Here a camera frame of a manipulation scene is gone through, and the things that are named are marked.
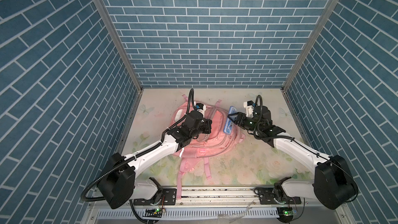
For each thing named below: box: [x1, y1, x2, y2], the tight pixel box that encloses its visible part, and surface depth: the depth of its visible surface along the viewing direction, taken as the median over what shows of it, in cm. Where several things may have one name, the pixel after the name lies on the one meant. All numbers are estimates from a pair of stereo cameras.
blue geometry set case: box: [223, 105, 238, 135], surface depth 82 cm
